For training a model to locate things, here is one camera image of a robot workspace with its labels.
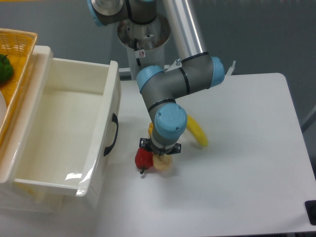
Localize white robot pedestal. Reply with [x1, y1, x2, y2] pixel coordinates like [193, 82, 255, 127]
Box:
[118, 13, 171, 80]

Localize white drawer cabinet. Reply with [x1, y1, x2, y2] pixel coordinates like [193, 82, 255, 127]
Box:
[0, 46, 98, 212]

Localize green bell pepper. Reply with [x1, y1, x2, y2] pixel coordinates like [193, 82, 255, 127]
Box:
[0, 54, 14, 84]

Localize yellow banana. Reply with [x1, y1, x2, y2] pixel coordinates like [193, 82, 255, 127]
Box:
[186, 115, 208, 147]

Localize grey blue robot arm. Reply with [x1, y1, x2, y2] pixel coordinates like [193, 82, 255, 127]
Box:
[87, 0, 225, 155]

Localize black object at table edge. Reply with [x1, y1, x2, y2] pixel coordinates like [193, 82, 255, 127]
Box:
[305, 200, 316, 226]

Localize yellow wicker basket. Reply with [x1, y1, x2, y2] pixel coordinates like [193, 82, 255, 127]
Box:
[0, 29, 38, 143]

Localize white bracket behind table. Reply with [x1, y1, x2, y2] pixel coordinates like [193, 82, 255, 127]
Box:
[225, 60, 236, 76]

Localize yellow orange bell pepper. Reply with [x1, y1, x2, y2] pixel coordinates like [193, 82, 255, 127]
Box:
[148, 122, 154, 136]

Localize black drawer handle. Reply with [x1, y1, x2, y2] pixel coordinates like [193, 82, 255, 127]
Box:
[103, 113, 119, 157]

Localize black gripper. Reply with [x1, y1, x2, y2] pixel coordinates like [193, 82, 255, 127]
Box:
[139, 138, 181, 156]

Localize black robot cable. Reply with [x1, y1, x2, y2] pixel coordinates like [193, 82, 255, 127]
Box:
[134, 39, 144, 69]

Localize red bell pepper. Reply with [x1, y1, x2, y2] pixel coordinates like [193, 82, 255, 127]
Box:
[135, 148, 153, 174]

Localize white plastic drawer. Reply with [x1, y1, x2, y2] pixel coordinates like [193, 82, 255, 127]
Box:
[14, 58, 121, 197]

